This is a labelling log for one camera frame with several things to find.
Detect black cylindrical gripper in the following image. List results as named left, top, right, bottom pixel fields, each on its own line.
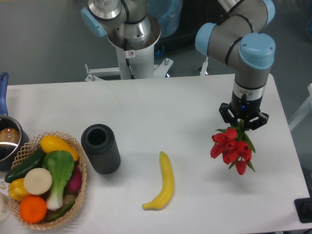
left=218, top=92, right=269, bottom=130

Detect red tulip bouquet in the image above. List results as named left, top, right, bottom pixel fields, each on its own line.
left=210, top=120, right=255, bottom=175

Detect grey robot arm, blue caps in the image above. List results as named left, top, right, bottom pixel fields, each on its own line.
left=195, top=0, right=275, bottom=130

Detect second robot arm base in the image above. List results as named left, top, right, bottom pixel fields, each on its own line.
left=80, top=0, right=161, bottom=51

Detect dark grey ribbed vase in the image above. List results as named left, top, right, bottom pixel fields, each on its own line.
left=81, top=124, right=121, bottom=175

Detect yellow banana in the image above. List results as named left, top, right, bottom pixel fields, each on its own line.
left=142, top=151, right=175, bottom=211

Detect black device at table edge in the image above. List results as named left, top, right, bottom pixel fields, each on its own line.
left=294, top=197, right=312, bottom=223

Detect blue water jug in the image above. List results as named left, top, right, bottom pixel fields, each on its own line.
left=146, top=0, right=183, bottom=38

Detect purple red radish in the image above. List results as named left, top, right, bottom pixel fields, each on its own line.
left=67, top=165, right=82, bottom=192

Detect green bok choy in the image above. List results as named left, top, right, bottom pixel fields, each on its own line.
left=42, top=150, right=74, bottom=210

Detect yellow squash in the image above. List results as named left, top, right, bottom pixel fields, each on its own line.
left=40, top=135, right=79, bottom=162

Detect green cucumber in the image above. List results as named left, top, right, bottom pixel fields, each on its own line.
left=4, top=147, right=46, bottom=183

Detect green chili pepper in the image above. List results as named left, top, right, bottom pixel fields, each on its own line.
left=46, top=200, right=75, bottom=222

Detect white round radish slice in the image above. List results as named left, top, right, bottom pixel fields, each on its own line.
left=24, top=168, right=52, bottom=195

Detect orange fruit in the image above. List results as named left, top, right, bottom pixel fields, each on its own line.
left=19, top=196, right=47, bottom=223

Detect yellow bell pepper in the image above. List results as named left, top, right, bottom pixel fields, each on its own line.
left=9, top=178, right=31, bottom=201

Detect white garlic clove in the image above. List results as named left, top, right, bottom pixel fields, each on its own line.
left=0, top=182, right=6, bottom=190

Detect white frame at right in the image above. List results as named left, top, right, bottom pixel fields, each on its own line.
left=288, top=83, right=312, bottom=131

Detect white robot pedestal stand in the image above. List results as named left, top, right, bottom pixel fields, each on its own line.
left=85, top=15, right=174, bottom=81

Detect black cable on pedestal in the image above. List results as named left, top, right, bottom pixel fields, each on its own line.
left=123, top=38, right=135, bottom=79

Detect blue handled saucepan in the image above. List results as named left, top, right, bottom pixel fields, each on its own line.
left=0, top=72, right=29, bottom=171

